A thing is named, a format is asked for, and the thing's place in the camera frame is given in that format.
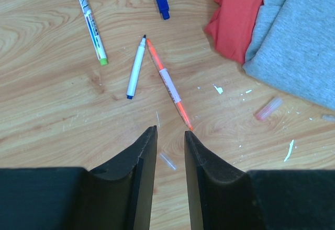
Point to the white marker blue end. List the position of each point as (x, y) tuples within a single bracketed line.
[(136, 69)]

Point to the blue pen cap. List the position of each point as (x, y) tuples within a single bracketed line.
[(163, 7)]

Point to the white marker green end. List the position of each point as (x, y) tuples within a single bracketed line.
[(94, 33)]

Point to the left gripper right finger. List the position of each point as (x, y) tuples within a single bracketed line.
[(221, 196)]

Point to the pink translucent pen cap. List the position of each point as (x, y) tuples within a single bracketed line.
[(269, 108)]

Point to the clear pen cap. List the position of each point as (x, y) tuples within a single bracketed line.
[(328, 117)]

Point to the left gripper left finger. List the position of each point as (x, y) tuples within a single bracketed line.
[(114, 195)]

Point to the orange highlighter pen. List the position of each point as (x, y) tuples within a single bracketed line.
[(169, 84)]

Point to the red and grey cloth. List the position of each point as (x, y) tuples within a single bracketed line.
[(287, 44)]

